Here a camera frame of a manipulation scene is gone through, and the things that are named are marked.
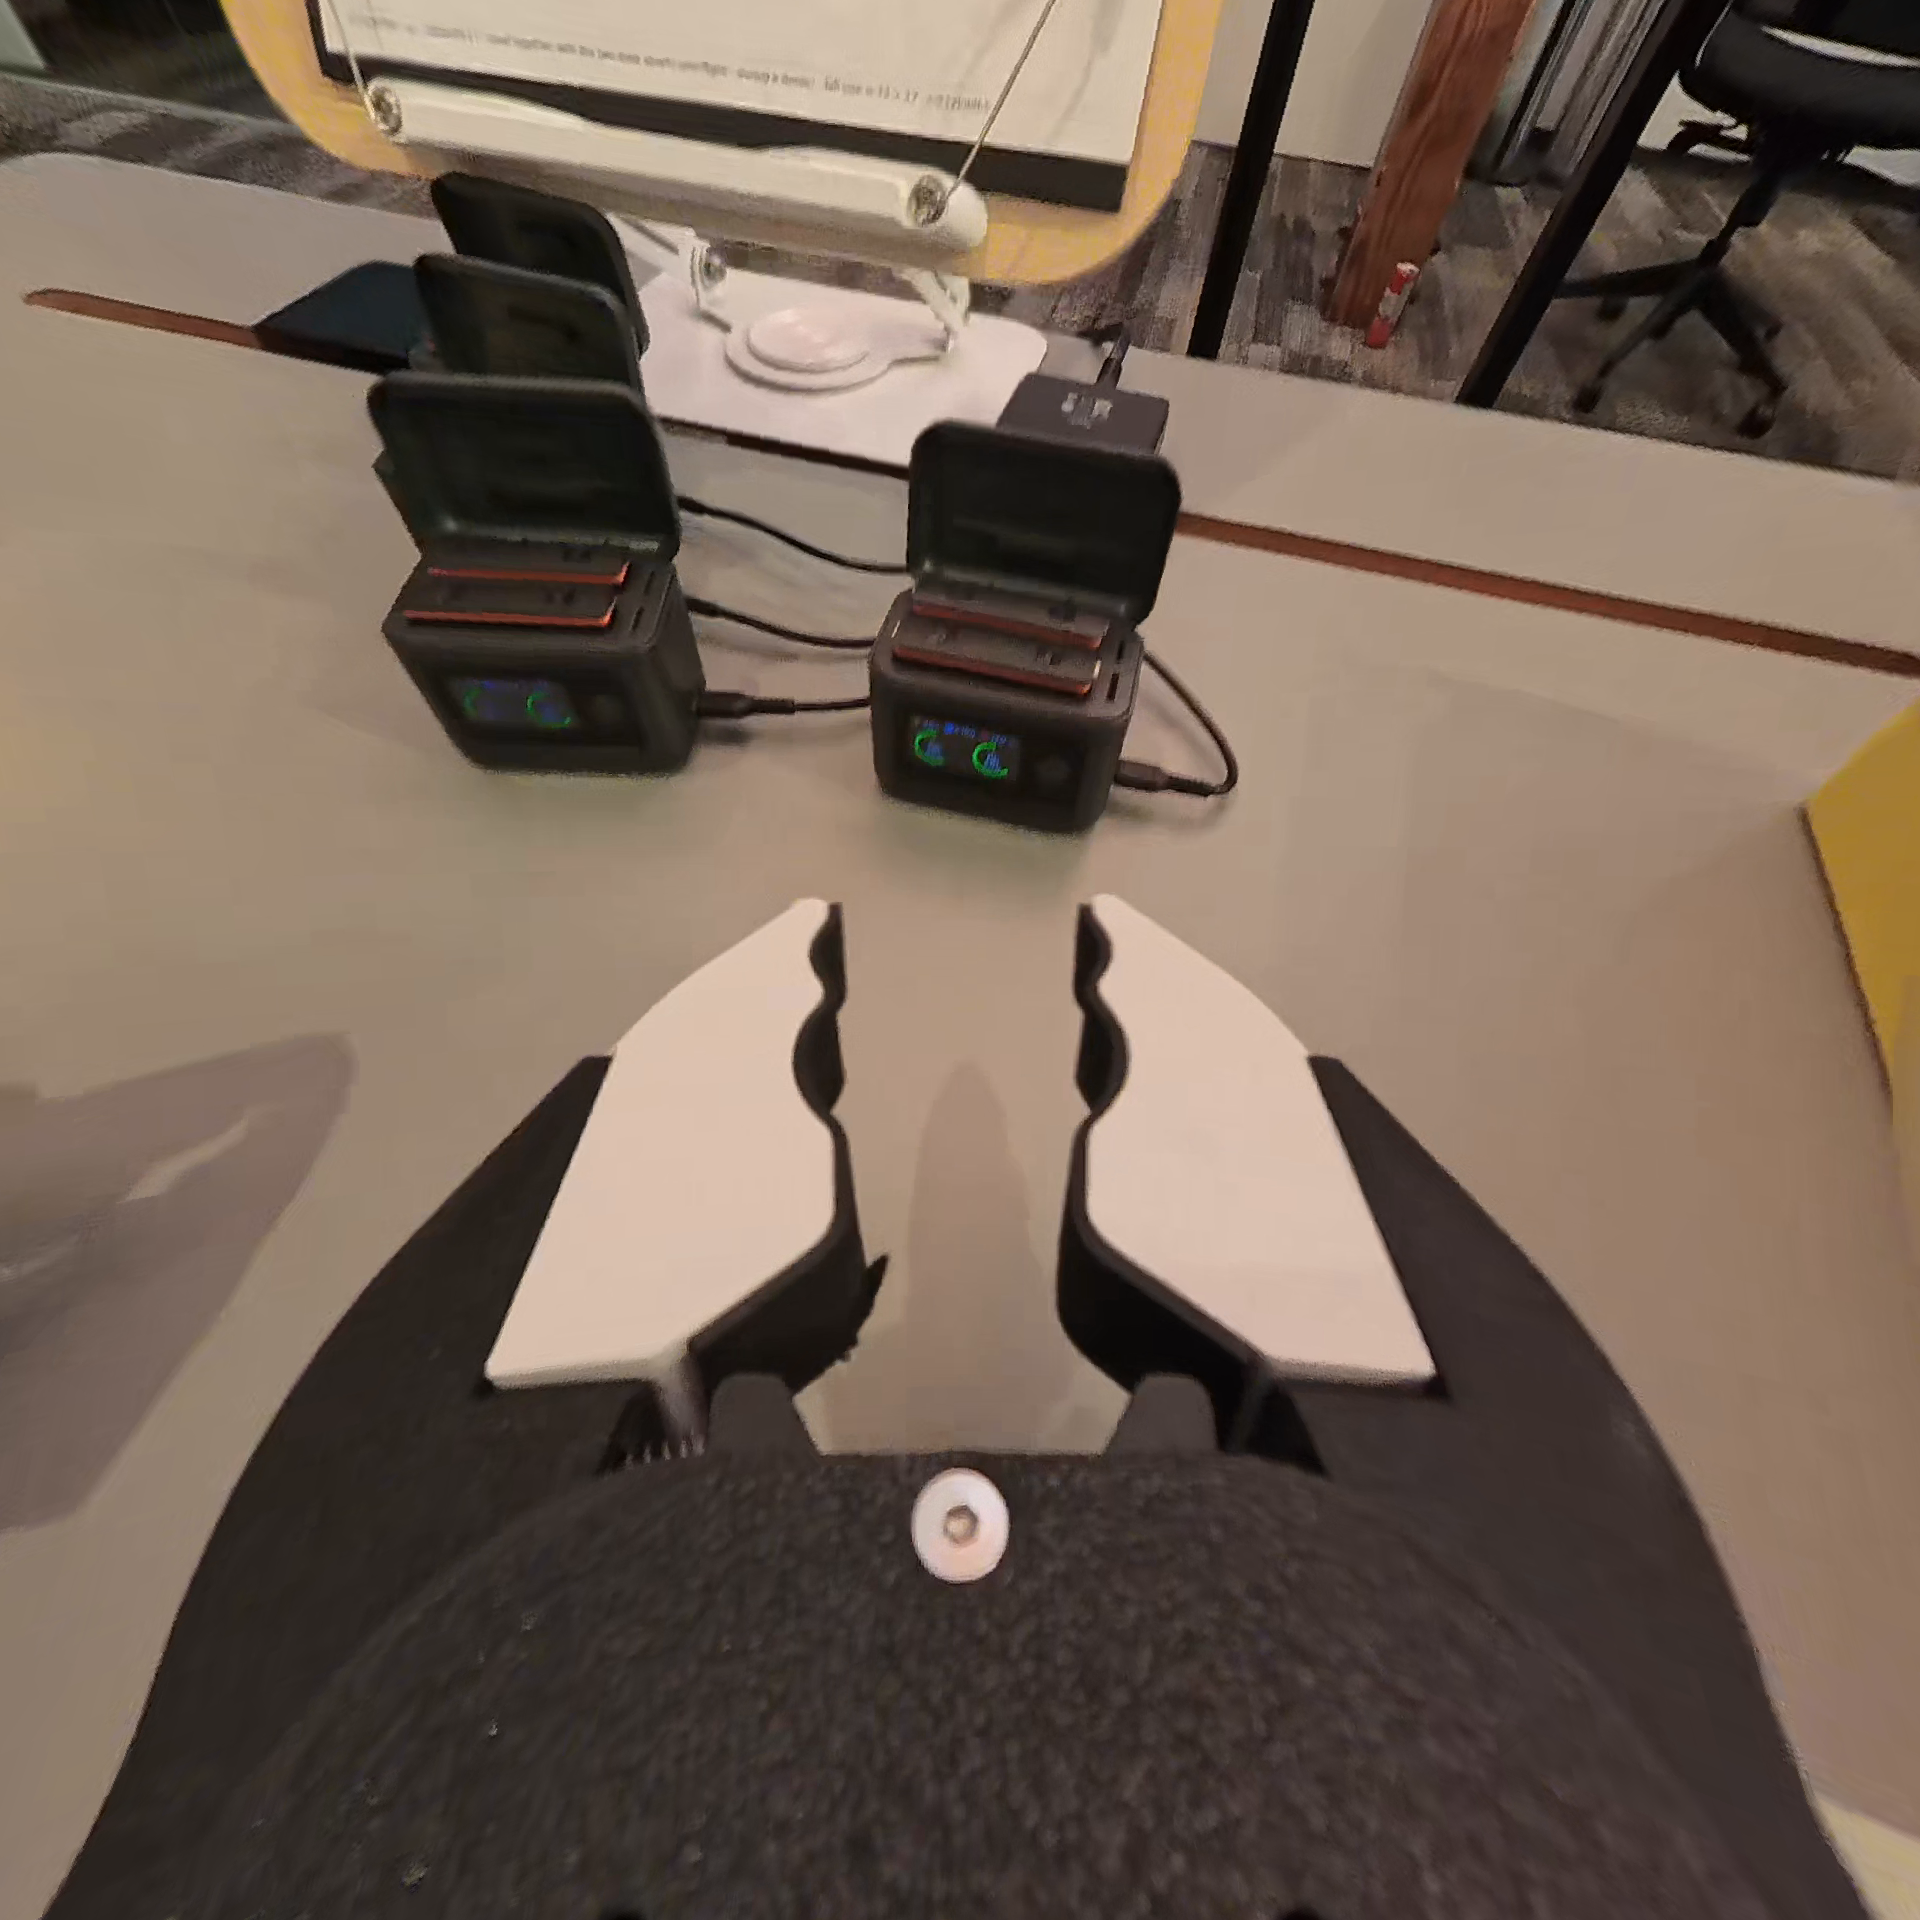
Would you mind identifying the brown wooden post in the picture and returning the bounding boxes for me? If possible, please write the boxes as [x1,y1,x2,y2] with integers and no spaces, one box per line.
[1327,0,1534,333]

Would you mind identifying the dark blue mat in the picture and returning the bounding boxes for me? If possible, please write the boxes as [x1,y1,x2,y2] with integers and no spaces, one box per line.
[251,259,439,378]

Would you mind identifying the black metal stand leg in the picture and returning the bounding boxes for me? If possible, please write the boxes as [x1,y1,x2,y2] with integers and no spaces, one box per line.
[1455,0,1738,410]
[1189,0,1319,362]

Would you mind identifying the wooden display board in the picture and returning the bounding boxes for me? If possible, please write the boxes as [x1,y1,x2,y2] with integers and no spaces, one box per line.
[215,0,1226,288]

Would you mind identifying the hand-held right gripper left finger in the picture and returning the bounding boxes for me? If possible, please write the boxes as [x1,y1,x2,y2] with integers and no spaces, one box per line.
[483,897,887,1407]

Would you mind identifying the dark grey multiport power adapter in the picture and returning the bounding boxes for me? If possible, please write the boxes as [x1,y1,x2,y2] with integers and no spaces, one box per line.
[997,372,1174,460]

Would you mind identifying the black battery orange trim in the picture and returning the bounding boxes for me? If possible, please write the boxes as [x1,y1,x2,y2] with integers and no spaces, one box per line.
[912,592,1115,650]
[404,595,627,631]
[423,555,631,591]
[895,637,1107,700]

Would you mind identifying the yellow plastic bin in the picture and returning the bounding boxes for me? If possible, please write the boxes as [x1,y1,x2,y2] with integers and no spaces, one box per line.
[1803,704,1920,1085]

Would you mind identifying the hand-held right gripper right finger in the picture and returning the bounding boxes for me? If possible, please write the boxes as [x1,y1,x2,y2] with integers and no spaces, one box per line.
[1055,894,1438,1392]

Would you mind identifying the dark grey battery charging case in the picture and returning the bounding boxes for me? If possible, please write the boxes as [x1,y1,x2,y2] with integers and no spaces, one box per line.
[867,419,1183,838]
[367,372,709,778]
[428,171,656,357]
[407,253,651,401]

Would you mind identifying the black office chair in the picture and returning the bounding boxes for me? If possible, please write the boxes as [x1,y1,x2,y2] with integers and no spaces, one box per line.
[1570,0,1920,439]

